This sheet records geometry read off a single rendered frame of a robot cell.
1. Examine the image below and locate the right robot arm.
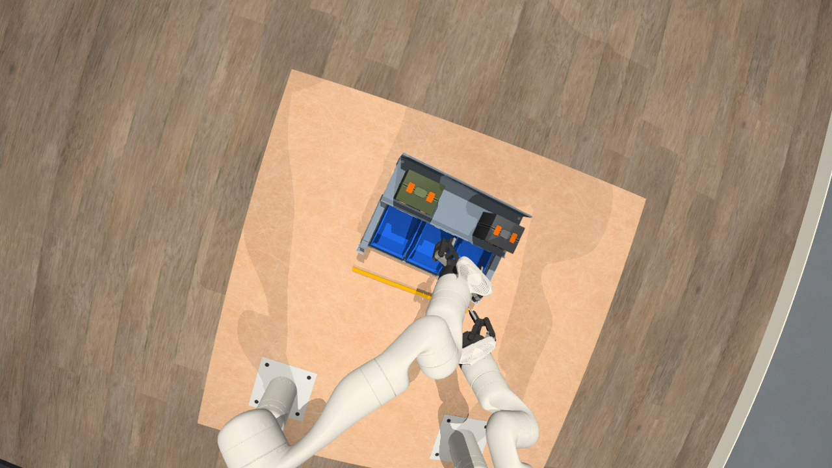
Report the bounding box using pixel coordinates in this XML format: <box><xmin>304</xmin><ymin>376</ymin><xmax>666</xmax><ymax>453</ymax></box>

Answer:
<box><xmin>448</xmin><ymin>337</ymin><xmax>540</xmax><ymax>468</ymax></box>

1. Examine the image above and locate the dark grey tool case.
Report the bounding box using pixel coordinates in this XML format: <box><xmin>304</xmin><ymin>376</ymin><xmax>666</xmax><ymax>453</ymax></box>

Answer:
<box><xmin>473</xmin><ymin>212</ymin><xmax>525</xmax><ymax>254</ymax></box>

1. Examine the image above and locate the grey shelf rack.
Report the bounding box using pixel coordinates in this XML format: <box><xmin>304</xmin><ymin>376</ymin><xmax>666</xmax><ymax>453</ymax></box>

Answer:
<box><xmin>356</xmin><ymin>153</ymin><xmax>532</xmax><ymax>281</ymax></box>

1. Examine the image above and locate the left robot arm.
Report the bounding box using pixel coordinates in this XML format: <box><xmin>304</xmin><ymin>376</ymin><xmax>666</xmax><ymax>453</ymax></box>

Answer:
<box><xmin>217</xmin><ymin>256</ymin><xmax>493</xmax><ymax>468</ymax></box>

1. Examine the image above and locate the yellow bar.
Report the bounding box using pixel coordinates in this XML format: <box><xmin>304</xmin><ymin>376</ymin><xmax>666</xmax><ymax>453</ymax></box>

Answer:
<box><xmin>352</xmin><ymin>267</ymin><xmax>432</xmax><ymax>299</ymax></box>

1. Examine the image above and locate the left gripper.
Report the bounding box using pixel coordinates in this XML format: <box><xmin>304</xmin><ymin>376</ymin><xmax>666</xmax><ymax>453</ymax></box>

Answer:
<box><xmin>432</xmin><ymin>237</ymin><xmax>483</xmax><ymax>302</ymax></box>

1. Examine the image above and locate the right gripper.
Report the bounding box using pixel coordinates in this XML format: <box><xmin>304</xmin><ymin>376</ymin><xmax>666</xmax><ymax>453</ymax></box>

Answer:
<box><xmin>463</xmin><ymin>309</ymin><xmax>496</xmax><ymax>348</ymax></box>

